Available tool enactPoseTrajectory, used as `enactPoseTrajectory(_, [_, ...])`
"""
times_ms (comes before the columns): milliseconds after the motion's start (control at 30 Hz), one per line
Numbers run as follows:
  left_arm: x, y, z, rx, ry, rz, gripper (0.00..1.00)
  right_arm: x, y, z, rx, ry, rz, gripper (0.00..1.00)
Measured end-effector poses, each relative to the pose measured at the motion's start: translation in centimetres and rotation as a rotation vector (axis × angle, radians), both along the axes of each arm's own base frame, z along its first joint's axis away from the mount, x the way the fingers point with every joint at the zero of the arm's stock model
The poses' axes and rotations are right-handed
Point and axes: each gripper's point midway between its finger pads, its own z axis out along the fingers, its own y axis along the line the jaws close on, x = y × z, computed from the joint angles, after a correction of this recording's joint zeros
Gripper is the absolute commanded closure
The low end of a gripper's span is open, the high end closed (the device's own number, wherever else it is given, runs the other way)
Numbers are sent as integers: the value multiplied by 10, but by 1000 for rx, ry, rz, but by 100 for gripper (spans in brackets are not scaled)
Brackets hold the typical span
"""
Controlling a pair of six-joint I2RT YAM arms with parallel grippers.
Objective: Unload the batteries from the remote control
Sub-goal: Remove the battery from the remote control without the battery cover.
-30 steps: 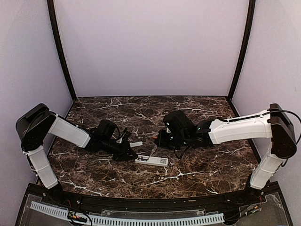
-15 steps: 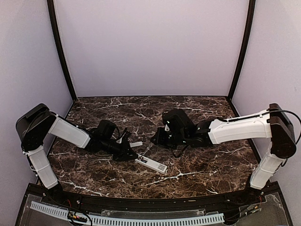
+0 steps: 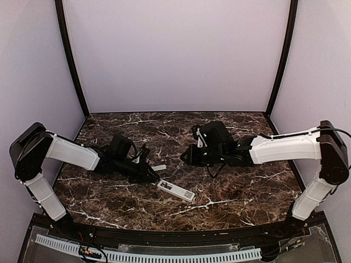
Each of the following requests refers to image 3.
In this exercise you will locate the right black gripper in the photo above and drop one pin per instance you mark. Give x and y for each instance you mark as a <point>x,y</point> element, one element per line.
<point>192,159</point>

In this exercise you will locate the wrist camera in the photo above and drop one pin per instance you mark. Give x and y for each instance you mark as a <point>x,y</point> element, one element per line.
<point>143,153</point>
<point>198,136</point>

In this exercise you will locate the white battery cover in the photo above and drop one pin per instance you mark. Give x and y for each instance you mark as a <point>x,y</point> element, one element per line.
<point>159,167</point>

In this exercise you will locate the right black frame post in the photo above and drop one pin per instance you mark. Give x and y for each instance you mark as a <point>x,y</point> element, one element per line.
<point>283,57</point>

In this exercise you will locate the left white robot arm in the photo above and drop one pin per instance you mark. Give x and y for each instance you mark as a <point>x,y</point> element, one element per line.
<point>37,145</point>

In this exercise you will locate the black frame post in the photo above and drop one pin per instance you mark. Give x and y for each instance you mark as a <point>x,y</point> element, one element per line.
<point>283,57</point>
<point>59,6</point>

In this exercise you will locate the white slotted cable duct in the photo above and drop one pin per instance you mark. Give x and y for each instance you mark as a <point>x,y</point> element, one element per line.
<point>138,253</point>

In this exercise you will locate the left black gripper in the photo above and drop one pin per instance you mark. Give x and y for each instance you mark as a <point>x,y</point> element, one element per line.
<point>142,173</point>

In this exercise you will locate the clear handle screwdriver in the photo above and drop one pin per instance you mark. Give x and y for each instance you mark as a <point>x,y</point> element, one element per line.
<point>177,168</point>

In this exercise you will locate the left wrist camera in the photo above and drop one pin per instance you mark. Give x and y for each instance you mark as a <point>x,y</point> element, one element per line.
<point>143,153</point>

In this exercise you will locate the left black frame post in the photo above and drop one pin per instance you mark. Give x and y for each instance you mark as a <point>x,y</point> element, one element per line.
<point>59,6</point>

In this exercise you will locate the black front table rail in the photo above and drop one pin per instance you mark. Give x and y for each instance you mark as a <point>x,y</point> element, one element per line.
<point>265,235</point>

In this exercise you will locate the long white remote control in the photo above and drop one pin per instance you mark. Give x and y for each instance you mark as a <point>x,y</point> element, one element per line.
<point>177,191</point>

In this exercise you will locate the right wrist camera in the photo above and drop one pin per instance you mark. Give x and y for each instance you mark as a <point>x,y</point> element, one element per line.
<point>198,136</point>

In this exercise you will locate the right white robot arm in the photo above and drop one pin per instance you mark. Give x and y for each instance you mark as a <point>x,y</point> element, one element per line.
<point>215,145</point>

